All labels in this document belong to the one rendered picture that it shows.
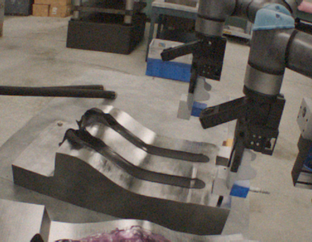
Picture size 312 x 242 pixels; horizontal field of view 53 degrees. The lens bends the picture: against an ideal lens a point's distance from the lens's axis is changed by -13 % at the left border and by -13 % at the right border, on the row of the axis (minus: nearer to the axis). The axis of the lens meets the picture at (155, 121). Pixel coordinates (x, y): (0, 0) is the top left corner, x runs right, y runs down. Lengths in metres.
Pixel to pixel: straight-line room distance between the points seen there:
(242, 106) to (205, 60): 0.29
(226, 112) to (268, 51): 0.15
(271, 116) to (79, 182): 0.41
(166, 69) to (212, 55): 3.04
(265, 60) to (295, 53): 0.06
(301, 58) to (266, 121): 0.16
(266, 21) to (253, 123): 0.20
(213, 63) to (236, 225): 0.41
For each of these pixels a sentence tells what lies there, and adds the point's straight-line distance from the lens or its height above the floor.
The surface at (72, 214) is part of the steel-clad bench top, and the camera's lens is 0.77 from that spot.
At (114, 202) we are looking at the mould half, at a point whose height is 0.84.
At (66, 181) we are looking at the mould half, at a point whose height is 0.86.
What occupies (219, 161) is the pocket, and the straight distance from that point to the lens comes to 0.88.
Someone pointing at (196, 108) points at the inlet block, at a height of 0.94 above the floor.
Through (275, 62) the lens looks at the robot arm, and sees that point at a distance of 0.61.
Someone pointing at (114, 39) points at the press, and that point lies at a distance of 4.69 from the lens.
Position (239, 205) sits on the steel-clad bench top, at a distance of 0.87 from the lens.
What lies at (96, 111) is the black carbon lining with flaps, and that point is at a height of 0.95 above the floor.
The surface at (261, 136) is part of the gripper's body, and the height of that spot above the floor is 1.04.
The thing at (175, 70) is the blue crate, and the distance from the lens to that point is 3.96.
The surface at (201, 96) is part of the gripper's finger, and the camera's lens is 0.94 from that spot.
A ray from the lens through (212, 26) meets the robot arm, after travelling 0.89.
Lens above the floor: 1.32
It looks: 26 degrees down
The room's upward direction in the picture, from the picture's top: 9 degrees clockwise
